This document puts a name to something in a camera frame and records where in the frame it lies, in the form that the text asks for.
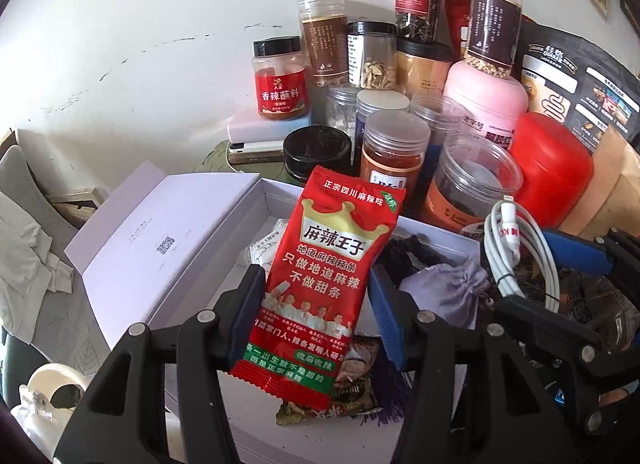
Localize red label chili jar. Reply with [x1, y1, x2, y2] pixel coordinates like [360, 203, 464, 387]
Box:
[251, 36, 308, 122]

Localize brown label clear jar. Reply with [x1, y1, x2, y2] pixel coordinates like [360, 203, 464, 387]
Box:
[296, 0, 349, 90]

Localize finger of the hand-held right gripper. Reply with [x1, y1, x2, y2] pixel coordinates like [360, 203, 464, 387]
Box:
[494, 294, 640, 385]
[542, 228, 640, 277]

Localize grey leaf pattern pillow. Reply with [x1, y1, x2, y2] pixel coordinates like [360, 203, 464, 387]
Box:
[0, 144, 126, 385]

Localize dark red pouch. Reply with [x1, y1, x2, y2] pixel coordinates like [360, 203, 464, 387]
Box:
[445, 0, 536, 60]

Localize gold phone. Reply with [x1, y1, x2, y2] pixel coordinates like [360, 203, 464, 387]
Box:
[227, 141, 286, 165]

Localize white cloth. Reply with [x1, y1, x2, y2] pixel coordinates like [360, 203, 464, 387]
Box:
[0, 191, 76, 340]

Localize wide clear jar orange label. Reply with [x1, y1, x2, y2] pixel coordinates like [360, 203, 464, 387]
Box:
[420, 143, 524, 240]

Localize gold cereal packet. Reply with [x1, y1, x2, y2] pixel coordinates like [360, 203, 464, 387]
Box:
[276, 337, 381, 426]

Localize tall dark label bean jar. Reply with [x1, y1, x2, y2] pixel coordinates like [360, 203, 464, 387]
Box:
[461, 0, 523, 80]

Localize black polka dot scrunchie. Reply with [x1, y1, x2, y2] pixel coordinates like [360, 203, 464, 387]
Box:
[390, 237, 468, 285]

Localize white charging cable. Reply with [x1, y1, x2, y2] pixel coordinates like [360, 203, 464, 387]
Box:
[482, 197, 561, 315]

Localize clear jar white lid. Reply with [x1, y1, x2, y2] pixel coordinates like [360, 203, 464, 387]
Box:
[355, 92, 411, 145]

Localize clear jar dark red contents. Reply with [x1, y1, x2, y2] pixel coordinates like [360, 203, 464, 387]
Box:
[409, 93, 463, 150]

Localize black stand-up pouch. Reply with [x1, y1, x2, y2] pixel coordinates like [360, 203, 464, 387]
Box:
[520, 23, 640, 155]

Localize squat black jar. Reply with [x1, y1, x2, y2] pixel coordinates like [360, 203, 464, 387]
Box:
[282, 125, 353, 186]

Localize small clear jar white pieces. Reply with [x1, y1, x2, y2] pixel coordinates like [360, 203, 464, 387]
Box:
[325, 86, 368, 132]

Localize clear jar orange powder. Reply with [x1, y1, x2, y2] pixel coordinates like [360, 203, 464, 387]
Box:
[360, 110, 431, 210]

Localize lavender gift box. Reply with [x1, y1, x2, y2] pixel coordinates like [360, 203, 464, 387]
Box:
[65, 160, 483, 464]

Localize gold jar black lid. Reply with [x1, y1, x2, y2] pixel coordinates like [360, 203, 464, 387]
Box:
[396, 39, 456, 100]

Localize white printed tissue packet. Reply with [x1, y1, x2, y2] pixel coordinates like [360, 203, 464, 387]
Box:
[247, 231, 281, 270]

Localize cream cartoon dog kettle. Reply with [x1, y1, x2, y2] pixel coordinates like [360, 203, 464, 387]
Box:
[10, 363, 93, 464]

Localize pink jar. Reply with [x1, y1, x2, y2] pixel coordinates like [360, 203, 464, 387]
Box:
[442, 60, 530, 152]

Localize kraft paper pouch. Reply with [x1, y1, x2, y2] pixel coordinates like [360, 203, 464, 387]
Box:
[570, 131, 640, 240]

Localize red canister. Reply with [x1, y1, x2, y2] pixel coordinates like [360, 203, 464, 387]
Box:
[505, 112, 595, 230]

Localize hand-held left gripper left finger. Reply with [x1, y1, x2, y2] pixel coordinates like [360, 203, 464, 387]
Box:
[52, 264, 267, 464]

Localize white power bank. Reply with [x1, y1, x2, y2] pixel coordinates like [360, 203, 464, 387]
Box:
[226, 123, 296, 151]

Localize beige picture frame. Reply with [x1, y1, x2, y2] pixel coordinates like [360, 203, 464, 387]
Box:
[47, 187, 108, 230]

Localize purple sachet with tassel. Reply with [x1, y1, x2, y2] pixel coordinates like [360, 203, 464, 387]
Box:
[367, 254, 492, 426]

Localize black lid herb slice jar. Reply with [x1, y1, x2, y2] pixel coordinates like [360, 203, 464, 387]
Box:
[346, 21, 398, 91]

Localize red snack packet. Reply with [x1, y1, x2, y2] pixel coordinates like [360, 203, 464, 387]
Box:
[230, 165, 405, 404]

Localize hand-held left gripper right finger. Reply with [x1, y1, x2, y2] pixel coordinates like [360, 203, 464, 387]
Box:
[370, 264, 576, 464]

